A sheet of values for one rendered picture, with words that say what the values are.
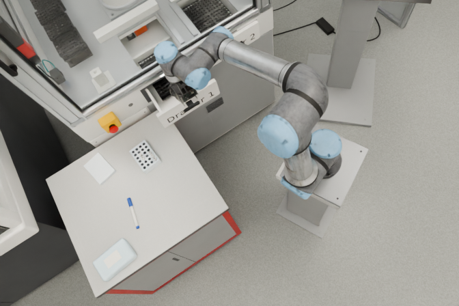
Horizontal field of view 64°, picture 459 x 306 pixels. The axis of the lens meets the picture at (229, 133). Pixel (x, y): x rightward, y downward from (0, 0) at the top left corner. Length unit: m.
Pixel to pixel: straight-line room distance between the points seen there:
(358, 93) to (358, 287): 1.18
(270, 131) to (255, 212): 1.41
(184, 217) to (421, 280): 1.38
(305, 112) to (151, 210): 0.89
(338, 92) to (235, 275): 1.32
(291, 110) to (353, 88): 1.68
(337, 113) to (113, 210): 1.52
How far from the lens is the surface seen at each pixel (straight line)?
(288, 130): 0.92
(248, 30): 1.72
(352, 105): 2.54
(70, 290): 2.58
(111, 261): 1.59
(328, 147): 1.34
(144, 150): 1.67
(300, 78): 0.99
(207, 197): 1.56
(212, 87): 1.60
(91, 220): 1.71
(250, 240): 2.28
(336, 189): 1.54
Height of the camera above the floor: 2.25
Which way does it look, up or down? 65 degrees down
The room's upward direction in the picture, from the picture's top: 18 degrees counter-clockwise
